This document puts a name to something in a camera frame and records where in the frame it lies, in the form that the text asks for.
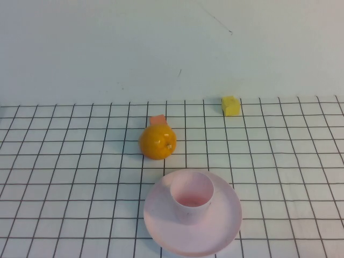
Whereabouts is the small yellow foam block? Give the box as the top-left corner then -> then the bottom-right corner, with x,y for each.
221,95 -> 241,117

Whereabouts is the small salmon orange block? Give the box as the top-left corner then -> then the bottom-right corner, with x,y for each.
149,114 -> 168,127

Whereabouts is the pale pink plastic cup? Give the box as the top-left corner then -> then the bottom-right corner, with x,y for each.
170,171 -> 215,225

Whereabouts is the pale pink round plate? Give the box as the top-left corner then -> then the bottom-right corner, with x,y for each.
143,170 -> 243,257

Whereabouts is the orange fruit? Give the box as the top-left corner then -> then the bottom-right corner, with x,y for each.
138,124 -> 177,161

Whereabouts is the white black-grid table cloth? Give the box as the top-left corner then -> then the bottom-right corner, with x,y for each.
0,95 -> 344,258

